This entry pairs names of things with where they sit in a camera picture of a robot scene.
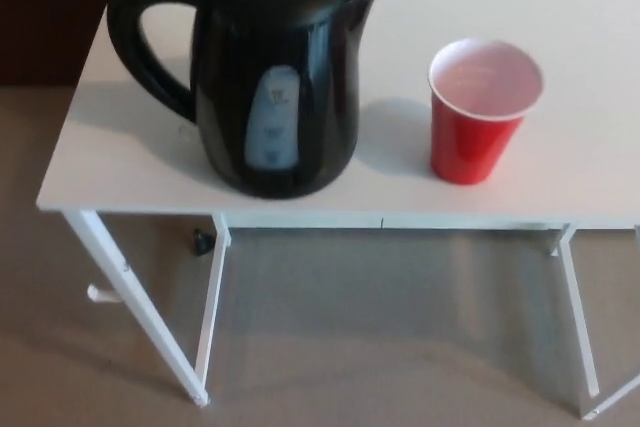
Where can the black electric kettle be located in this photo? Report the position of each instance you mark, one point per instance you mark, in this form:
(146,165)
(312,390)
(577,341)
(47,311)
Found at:
(280,97)

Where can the red plastic cup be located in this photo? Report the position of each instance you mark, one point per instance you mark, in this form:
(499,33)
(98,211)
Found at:
(470,147)

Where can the black plug on floor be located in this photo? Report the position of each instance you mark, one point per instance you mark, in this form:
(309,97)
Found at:
(203,242)

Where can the white hook on table leg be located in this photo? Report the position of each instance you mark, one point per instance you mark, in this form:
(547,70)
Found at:
(102,295)

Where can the dark brown cabinet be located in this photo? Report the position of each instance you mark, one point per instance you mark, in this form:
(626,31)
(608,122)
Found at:
(45,12)

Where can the white metal table leg frame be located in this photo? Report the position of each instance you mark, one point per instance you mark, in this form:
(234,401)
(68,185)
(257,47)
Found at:
(125,277)
(580,317)

